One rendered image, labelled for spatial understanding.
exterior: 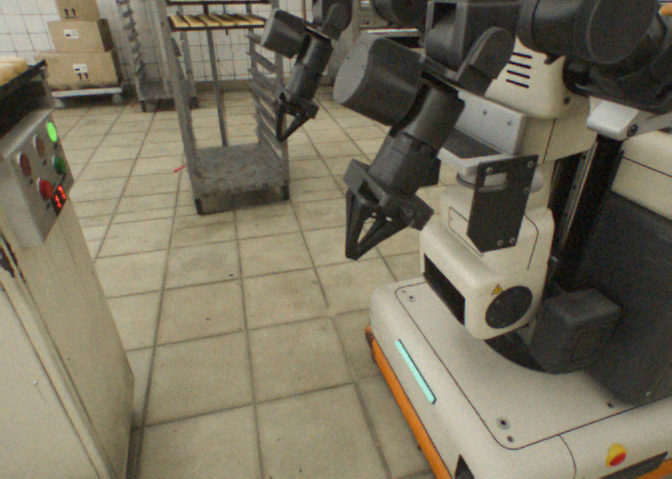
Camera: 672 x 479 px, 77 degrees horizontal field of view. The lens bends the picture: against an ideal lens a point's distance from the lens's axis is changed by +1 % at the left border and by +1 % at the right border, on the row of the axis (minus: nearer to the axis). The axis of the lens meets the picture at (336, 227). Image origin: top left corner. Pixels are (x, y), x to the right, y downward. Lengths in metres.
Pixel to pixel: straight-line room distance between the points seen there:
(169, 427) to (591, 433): 1.01
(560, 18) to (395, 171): 0.22
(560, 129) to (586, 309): 0.33
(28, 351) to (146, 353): 0.75
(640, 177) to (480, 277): 0.32
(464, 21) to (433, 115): 0.08
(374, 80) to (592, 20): 0.21
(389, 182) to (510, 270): 0.44
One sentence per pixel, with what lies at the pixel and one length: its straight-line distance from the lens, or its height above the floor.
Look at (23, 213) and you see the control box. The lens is 0.75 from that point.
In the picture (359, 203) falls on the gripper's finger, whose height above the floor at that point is 0.84.
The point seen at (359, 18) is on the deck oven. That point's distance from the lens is 3.99.
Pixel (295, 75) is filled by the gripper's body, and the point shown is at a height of 0.89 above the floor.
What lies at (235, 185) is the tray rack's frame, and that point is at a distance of 2.18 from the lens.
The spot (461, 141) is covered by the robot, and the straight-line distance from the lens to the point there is 0.73.
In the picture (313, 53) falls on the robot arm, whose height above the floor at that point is 0.93.
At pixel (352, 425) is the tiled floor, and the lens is 1.26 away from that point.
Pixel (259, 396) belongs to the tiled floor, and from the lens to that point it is 1.34.
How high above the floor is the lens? 1.05
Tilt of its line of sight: 31 degrees down
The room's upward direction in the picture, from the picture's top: straight up
